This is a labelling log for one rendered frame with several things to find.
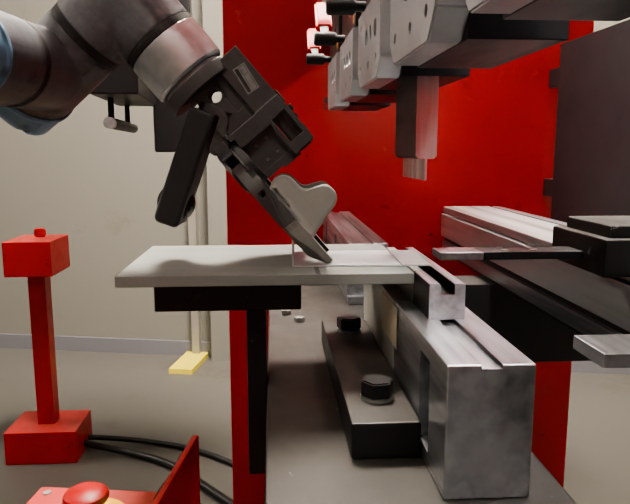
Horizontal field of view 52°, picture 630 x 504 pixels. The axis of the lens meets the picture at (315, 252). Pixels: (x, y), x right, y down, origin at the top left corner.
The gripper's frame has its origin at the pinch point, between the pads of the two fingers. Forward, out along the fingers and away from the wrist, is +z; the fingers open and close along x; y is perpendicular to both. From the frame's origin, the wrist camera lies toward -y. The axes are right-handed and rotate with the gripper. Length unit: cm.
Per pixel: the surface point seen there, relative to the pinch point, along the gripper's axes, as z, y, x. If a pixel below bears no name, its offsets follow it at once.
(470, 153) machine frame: 19, 36, 87
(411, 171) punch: 0.4, 12.7, 2.2
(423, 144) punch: -1.6, 14.4, -3.5
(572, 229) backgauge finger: 17.1, 22.4, 4.8
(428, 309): 8.0, 4.9, -12.1
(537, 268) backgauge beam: 25.7, 20.2, 24.1
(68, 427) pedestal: 13, -121, 158
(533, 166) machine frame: 31, 46, 88
